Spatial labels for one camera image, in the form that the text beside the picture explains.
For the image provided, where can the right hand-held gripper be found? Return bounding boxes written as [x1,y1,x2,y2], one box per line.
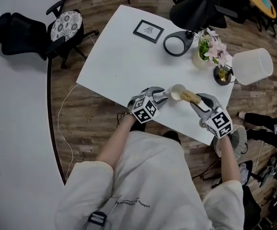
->
[189,93,233,138]

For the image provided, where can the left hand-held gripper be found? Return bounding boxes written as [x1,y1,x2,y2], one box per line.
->
[128,87,169,124]

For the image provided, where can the cream ceramic mug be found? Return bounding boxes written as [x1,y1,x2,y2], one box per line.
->
[163,84,187,102]

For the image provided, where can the person's right forearm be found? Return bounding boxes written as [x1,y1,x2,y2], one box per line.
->
[218,135,242,184]

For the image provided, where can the person's left forearm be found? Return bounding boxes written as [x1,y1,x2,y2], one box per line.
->
[96,115,139,170]

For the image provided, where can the person's right shoe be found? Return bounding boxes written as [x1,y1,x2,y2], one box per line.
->
[163,130,182,146]

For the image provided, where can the grey pleated basket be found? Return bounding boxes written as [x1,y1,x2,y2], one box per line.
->
[212,126,248,160]

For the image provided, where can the pink flowers in cream pot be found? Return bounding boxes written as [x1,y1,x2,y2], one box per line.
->
[192,27,232,70]

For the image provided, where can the white shade brass table lamp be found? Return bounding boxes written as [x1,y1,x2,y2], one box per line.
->
[213,48,274,86]

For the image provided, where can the black desk lamp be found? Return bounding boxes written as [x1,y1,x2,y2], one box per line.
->
[163,0,234,57]

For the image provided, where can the floral seat cushion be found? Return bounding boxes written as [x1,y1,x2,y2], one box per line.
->
[50,10,83,42]

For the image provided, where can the black high-back office chair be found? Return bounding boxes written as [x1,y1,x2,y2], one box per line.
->
[0,0,100,69]

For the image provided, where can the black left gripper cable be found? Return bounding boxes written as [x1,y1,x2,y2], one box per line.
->
[116,112,133,129]

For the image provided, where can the black picture frame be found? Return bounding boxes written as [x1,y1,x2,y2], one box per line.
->
[133,19,165,44]

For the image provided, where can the white floor cable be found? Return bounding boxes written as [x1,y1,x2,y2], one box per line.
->
[56,82,80,179]

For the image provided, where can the black strap buckle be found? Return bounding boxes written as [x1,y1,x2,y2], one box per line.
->
[88,211,108,226]

